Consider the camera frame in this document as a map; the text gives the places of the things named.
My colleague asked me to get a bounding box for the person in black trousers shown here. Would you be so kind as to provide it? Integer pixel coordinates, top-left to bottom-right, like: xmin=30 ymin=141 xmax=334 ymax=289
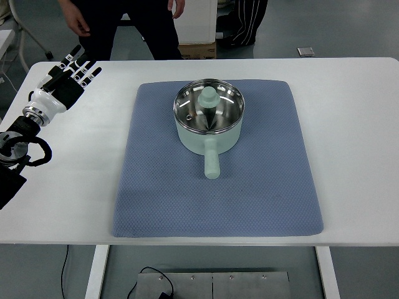
xmin=57 ymin=0 xmax=185 ymax=61

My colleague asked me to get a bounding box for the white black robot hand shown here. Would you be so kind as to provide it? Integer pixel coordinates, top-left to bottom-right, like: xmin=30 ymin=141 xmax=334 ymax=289
xmin=22 ymin=44 xmax=102 ymax=126

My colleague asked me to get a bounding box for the grey floor plate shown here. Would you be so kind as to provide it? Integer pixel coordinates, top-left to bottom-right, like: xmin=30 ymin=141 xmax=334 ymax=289
xmin=297 ymin=47 xmax=315 ymax=57

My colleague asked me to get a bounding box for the white table leg right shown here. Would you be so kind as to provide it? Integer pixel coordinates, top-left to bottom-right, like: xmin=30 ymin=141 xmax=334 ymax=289
xmin=315 ymin=246 xmax=340 ymax=299

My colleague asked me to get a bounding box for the person's left hand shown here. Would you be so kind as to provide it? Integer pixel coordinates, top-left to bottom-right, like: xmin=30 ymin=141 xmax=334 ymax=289
xmin=167 ymin=0 xmax=186 ymax=19

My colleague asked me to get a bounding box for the metal base plate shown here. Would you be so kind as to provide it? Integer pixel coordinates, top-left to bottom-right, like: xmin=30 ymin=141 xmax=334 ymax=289
xmin=135 ymin=272 xmax=291 ymax=298

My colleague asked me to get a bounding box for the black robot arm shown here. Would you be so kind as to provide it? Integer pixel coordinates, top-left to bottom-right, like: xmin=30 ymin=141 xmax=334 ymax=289
xmin=1 ymin=45 xmax=102 ymax=208

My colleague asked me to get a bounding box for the person in striped trousers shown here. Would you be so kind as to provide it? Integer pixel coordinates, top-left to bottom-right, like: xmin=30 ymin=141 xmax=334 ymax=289
xmin=216 ymin=0 xmax=268 ymax=49

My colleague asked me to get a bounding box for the cardboard box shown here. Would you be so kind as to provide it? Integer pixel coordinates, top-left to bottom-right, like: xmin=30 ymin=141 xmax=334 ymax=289
xmin=179 ymin=42 xmax=216 ymax=60

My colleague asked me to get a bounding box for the white cart with wheels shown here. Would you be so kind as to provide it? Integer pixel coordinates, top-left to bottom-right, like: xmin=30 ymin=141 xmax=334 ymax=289
xmin=1 ymin=1 xmax=54 ymax=73

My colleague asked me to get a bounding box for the person's right hand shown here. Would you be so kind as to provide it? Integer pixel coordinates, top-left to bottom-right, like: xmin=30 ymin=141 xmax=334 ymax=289
xmin=65 ymin=5 xmax=90 ymax=37

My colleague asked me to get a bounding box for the white cabinet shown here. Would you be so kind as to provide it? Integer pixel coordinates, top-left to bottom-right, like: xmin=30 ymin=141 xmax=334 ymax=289
xmin=175 ymin=0 xmax=218 ymax=45

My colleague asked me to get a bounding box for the green pot with handle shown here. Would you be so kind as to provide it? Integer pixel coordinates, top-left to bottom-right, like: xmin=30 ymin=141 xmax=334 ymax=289
xmin=175 ymin=119 xmax=243 ymax=179

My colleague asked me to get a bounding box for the white table leg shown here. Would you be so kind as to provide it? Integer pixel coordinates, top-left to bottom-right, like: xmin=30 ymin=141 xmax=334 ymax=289
xmin=315 ymin=246 xmax=340 ymax=299
xmin=84 ymin=245 xmax=110 ymax=299

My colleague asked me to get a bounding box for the white table leg left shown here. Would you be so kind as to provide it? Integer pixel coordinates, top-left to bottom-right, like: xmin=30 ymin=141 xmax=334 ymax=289
xmin=84 ymin=245 xmax=110 ymax=299

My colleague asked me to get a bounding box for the black cable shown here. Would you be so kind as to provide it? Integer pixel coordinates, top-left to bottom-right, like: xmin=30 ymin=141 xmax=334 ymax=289
xmin=60 ymin=244 xmax=176 ymax=299

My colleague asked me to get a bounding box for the glass lid with green knob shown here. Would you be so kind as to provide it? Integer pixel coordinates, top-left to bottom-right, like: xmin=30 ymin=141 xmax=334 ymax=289
xmin=173 ymin=78 xmax=245 ymax=135

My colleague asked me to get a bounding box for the blue textured mat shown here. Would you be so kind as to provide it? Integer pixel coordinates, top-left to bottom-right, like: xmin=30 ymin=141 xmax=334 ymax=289
xmin=112 ymin=80 xmax=324 ymax=237

